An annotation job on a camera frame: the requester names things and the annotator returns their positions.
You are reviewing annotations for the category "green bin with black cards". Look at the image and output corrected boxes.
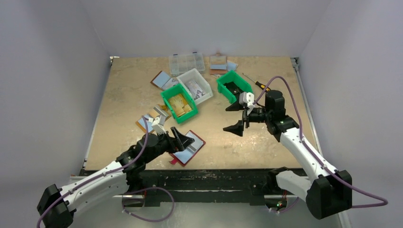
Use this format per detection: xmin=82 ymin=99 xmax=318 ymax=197
xmin=216 ymin=70 xmax=253 ymax=104

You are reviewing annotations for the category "yellow black screwdriver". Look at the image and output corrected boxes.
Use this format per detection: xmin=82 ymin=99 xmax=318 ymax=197
xmin=242 ymin=72 xmax=271 ymax=93

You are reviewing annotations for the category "black VIP card stack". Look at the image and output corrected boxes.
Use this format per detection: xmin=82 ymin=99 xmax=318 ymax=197
xmin=225 ymin=82 xmax=244 ymax=100

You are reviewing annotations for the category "brown open card holder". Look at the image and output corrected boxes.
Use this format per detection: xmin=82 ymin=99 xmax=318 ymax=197
xmin=150 ymin=71 xmax=179 ymax=91

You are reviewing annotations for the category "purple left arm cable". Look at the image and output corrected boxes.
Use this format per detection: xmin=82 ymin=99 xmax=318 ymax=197
xmin=37 ymin=115 xmax=175 ymax=228

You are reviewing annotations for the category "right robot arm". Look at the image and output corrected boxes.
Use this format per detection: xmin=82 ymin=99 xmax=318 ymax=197
xmin=223 ymin=90 xmax=352 ymax=219

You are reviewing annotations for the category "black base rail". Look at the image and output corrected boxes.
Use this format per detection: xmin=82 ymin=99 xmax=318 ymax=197
xmin=78 ymin=168 xmax=305 ymax=207

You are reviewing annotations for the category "clear compartment organizer box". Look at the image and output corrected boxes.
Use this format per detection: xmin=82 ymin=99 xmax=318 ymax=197
xmin=168 ymin=52 xmax=205 ymax=76

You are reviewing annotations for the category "silver VIP card stack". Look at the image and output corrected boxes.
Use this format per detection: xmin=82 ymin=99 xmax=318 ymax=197
xmin=185 ymin=79 xmax=206 ymax=100

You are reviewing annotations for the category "white plastic bin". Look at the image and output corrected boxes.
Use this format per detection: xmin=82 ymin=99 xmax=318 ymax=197
xmin=177 ymin=68 xmax=213 ymax=105

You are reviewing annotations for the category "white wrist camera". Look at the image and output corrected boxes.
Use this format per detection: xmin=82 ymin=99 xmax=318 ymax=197
xmin=239 ymin=92 xmax=255 ymax=109
xmin=147 ymin=115 xmax=166 ymax=135

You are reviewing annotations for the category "red card holder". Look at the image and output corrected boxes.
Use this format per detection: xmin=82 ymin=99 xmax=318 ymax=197
xmin=169 ymin=130 xmax=206 ymax=167

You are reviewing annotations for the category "tan open card holder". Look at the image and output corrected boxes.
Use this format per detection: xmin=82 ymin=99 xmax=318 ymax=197
xmin=135 ymin=104 xmax=171 ymax=133

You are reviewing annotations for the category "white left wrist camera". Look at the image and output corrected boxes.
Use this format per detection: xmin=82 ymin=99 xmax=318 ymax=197
xmin=147 ymin=115 xmax=166 ymax=135

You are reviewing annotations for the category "green bin with gold cards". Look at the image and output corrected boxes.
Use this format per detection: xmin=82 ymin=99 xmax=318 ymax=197
xmin=161 ymin=84 xmax=198 ymax=124

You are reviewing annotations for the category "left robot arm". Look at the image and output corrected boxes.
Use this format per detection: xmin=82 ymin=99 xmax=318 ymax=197
xmin=36 ymin=127 xmax=194 ymax=228

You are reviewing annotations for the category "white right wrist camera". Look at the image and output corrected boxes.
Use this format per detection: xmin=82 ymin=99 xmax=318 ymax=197
xmin=239 ymin=92 xmax=255 ymax=109

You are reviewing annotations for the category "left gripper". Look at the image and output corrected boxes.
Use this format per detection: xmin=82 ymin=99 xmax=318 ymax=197
xmin=144 ymin=126 xmax=193 ymax=163

